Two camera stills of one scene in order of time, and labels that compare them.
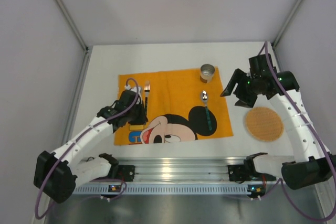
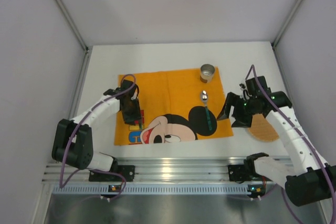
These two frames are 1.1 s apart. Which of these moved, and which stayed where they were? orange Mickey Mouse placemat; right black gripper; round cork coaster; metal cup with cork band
Moved: right black gripper
Stayed: metal cup with cork band; orange Mickey Mouse placemat; round cork coaster
